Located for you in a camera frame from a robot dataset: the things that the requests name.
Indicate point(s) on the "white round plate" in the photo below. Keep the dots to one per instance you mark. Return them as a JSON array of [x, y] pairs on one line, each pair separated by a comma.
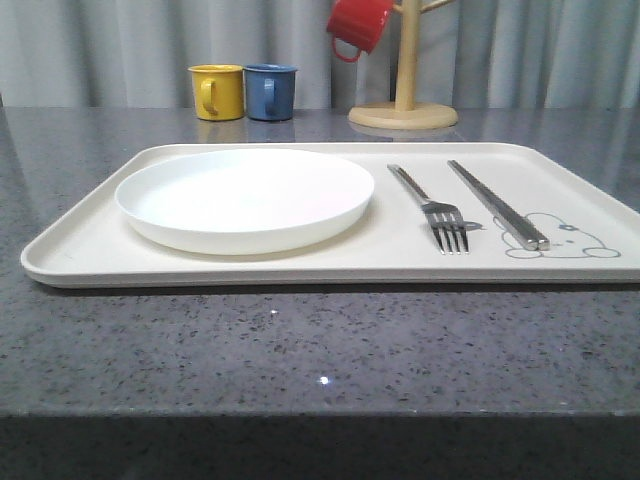
[[245, 201]]

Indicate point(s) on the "silver metal fork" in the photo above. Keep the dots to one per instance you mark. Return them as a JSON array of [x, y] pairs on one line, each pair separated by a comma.
[[444, 220]]

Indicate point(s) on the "silver metal chopstick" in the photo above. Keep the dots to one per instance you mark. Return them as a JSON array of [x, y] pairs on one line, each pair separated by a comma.
[[492, 207], [505, 205]]

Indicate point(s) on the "cream rabbit serving tray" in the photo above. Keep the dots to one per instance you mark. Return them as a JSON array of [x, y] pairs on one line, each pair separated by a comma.
[[595, 238]]

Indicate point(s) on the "wooden mug tree stand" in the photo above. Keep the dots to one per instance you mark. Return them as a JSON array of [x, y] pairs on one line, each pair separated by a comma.
[[405, 112]]

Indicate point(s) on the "blue enamel mug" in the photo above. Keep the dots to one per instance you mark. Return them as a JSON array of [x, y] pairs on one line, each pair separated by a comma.
[[269, 91]]

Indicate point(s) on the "yellow enamel mug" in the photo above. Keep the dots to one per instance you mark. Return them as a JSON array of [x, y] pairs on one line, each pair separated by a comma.
[[218, 91]]

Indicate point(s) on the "red enamel mug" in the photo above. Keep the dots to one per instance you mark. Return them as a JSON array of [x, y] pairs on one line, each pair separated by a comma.
[[359, 23]]

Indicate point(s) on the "grey curtain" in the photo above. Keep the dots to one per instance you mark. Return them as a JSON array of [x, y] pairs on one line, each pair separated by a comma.
[[472, 54]]

